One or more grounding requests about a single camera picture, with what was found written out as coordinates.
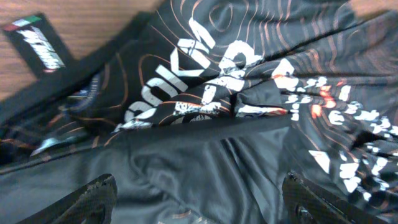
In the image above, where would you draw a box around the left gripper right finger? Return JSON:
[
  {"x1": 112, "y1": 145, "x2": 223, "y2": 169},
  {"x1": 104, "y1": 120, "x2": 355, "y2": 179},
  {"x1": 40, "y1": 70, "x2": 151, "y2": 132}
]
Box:
[{"x1": 282, "y1": 172, "x2": 388, "y2": 224}]

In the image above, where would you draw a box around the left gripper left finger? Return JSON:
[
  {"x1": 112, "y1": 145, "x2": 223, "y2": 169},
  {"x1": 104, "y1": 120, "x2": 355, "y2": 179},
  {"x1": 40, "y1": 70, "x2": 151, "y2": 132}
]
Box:
[{"x1": 18, "y1": 174, "x2": 118, "y2": 224}]

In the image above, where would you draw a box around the black printed cycling jersey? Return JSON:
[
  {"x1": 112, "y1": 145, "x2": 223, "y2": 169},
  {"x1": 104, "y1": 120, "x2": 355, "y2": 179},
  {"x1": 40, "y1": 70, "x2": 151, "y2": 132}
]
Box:
[{"x1": 1, "y1": 1, "x2": 397, "y2": 223}]

